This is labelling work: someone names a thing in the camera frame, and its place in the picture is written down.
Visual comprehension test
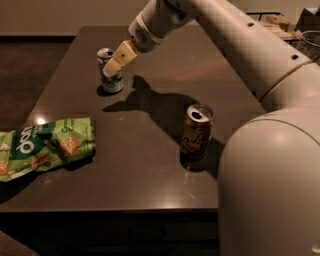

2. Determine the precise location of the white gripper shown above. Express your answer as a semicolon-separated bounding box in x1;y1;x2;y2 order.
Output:
103;0;198;77

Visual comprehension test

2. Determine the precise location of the green white 7up can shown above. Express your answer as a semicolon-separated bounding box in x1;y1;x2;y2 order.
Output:
97;48;123;94

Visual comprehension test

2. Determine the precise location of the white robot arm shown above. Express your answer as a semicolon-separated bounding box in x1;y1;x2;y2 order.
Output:
103;0;320;256

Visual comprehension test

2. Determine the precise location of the orange LaCroix can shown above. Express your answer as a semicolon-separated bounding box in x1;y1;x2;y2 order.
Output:
180;104;215;161

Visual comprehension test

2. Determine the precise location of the green chip bag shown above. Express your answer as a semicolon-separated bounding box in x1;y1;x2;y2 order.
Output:
0;118;96;182

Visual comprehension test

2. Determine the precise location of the clear glass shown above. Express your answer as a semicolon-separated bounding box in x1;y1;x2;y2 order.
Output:
297;31;320;65

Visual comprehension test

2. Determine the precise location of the black wire basket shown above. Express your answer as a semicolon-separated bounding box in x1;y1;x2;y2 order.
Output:
247;12;302;42

